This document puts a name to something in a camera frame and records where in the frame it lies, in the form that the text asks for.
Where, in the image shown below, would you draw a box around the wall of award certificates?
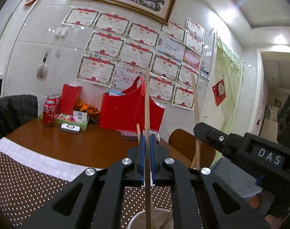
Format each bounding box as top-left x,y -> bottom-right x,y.
62,8 -> 205,111

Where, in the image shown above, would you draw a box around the pale green curtain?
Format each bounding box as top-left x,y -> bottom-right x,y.
210,36 -> 244,165

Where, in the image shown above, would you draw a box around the hanging scrub brush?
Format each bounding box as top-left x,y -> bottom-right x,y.
37,52 -> 50,79

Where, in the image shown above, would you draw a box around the person's right hand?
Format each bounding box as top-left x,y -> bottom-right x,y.
248,193 -> 263,210

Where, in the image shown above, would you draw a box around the orange snack bag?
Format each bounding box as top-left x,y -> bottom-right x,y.
75,99 -> 99,116

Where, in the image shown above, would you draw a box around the wooden chair back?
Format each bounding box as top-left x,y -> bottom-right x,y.
168,129 -> 217,170

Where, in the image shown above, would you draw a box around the small photo stickers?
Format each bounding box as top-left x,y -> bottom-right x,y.
200,62 -> 210,80

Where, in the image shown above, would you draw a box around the green tray box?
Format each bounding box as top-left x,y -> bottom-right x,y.
55,110 -> 89,131

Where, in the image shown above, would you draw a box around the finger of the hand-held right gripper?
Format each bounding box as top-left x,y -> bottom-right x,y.
193,122 -> 245,163

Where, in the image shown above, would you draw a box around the grey cloth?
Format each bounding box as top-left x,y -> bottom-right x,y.
213,157 -> 263,199

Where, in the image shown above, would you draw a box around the long wooden chopstick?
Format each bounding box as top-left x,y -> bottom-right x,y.
190,139 -> 203,169
159,209 -> 172,229
191,73 -> 201,170
145,65 -> 152,229

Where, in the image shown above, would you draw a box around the black jacket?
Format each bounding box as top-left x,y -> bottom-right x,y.
0,95 -> 39,146

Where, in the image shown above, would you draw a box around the brown polka dot tablecloth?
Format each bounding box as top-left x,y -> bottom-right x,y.
0,137 -> 207,229

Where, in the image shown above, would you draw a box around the white light switch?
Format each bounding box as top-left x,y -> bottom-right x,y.
55,27 -> 69,38

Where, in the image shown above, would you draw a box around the red heart card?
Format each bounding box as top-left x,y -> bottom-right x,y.
212,79 -> 228,107

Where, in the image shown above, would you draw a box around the clear plastic packet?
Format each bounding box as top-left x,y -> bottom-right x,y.
121,129 -> 161,142

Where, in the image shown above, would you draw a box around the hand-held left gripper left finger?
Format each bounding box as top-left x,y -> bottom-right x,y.
21,135 -> 145,229

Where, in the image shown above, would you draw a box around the white tin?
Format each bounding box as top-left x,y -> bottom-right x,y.
61,123 -> 81,133

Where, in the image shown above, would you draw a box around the white door frame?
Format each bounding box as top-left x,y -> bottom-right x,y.
256,48 -> 290,144

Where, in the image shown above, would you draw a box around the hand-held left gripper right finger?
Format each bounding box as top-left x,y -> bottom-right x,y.
150,134 -> 272,229

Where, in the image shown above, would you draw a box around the red gift box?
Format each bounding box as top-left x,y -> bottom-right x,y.
60,84 -> 83,115

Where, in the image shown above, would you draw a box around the pink cup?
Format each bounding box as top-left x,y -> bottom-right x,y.
129,209 -> 176,229

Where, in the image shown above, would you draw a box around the red gift bag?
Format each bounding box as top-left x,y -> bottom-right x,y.
99,76 -> 165,131

